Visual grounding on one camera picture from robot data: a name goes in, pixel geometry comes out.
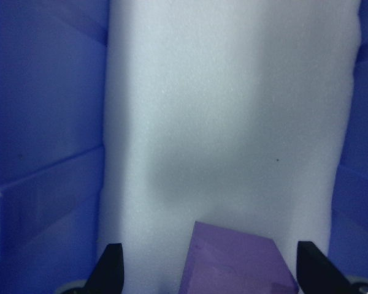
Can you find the blue plastic storage bin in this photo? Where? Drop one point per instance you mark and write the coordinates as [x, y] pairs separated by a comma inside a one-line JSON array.
[[43, 92]]

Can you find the purple foam block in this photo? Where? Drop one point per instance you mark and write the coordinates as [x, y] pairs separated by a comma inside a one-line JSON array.
[[233, 260]]

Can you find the white foam sheet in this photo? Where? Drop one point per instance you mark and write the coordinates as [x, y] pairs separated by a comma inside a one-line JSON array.
[[217, 107]]

